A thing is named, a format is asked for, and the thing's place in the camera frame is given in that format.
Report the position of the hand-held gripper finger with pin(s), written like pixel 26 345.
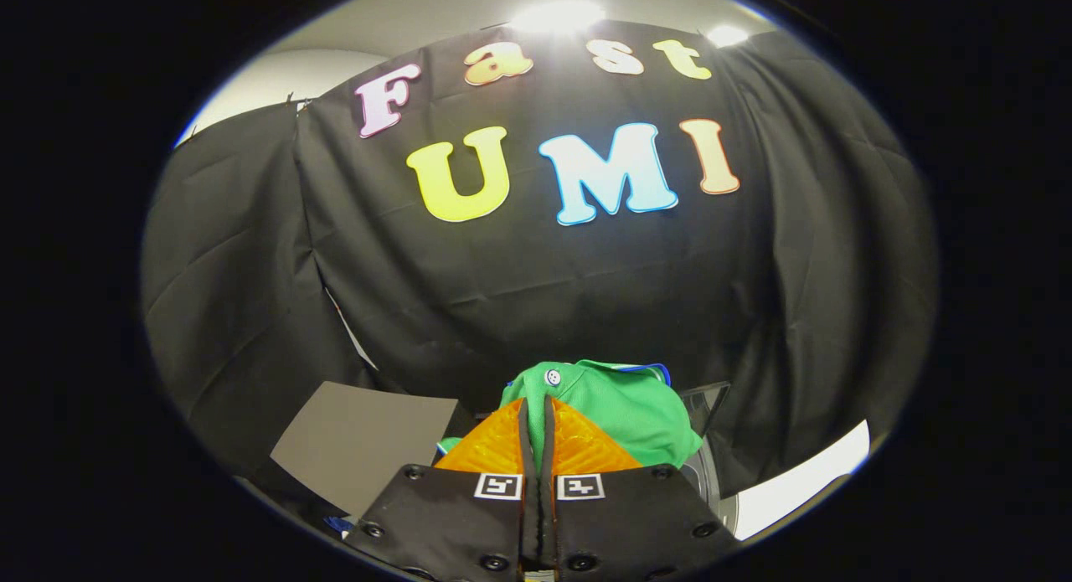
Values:
pixel 529 515
pixel 548 515

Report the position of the green polo shirt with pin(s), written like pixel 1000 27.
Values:
pixel 628 414

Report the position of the dark grey washing machine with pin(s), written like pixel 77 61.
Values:
pixel 713 490

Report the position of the black backdrop cloth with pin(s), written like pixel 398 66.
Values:
pixel 544 297

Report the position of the white board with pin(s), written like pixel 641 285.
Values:
pixel 796 481

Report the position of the square ceiling light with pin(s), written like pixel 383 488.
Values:
pixel 727 35

